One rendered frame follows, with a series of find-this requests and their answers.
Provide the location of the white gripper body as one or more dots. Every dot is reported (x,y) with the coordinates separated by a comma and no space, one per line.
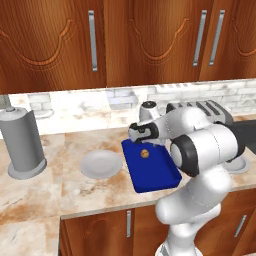
(144,130)

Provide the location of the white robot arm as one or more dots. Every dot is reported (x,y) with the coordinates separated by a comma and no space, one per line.
(203,146)

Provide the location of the small brown dessert item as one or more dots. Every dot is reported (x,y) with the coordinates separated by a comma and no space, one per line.
(144,153)

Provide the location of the blue rectangular tray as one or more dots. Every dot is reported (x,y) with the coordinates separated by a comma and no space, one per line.
(156,170)

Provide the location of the grey round plate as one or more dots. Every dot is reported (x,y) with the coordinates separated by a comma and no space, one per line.
(100,164)
(238,165)

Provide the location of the silver toaster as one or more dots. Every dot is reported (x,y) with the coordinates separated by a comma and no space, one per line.
(216,111)

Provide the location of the wooden base cupboard door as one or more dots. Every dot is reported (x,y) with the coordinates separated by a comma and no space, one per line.
(96,235)
(230,226)
(148,233)

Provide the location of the grey paper towel holder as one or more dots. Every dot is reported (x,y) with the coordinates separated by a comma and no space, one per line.
(21,143)

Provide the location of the wide wooden wall cupboard door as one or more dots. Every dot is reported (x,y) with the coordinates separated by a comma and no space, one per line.
(43,43)

